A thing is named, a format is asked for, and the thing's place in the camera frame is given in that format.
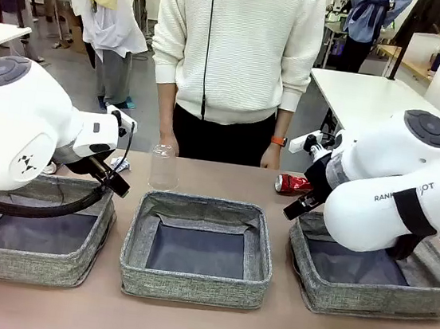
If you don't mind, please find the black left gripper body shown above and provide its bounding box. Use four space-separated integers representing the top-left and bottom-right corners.
79 155 122 195

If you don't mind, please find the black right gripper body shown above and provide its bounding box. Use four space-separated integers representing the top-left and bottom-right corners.
299 154 340 206

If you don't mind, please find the clear plastic cup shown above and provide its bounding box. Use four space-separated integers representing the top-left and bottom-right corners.
146 143 185 193

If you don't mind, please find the person's left forearm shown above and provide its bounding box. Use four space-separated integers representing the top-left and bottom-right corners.
271 106 295 141

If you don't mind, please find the person's right forearm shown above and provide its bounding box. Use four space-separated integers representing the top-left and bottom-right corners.
151 81 185 139

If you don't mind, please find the person's left hand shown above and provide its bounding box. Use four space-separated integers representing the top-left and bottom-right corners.
258 141 285 172

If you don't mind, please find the person's right hand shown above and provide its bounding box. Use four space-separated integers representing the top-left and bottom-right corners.
155 130 183 158

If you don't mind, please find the crumpled white paper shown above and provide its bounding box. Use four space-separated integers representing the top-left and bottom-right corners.
107 155 133 175

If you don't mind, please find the red soda can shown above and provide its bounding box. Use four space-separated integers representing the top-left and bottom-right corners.
273 172 316 199

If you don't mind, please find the grey fabric basket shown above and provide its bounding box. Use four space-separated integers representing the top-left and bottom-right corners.
115 186 281 314
278 207 440 329
0 168 120 294

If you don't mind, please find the person in white sweater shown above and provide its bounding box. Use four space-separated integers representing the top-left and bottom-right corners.
137 0 329 174

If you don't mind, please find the bystander in black jacket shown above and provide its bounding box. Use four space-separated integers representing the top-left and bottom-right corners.
387 0 440 86

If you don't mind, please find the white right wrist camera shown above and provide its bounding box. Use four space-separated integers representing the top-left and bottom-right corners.
287 127 326 158

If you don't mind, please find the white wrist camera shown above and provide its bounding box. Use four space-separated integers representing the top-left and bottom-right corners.
287 127 326 158
103 104 140 139

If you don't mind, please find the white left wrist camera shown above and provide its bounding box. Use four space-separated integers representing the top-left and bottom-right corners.
103 104 140 139

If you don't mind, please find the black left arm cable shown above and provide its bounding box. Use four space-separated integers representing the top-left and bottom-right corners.
0 104 139 231

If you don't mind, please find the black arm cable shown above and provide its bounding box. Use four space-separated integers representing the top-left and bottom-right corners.
0 104 139 231
383 229 427 264

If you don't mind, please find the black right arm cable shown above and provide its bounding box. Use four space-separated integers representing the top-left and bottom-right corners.
383 229 427 264

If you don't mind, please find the black cord on sweater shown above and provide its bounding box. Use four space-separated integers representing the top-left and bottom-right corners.
196 0 222 122

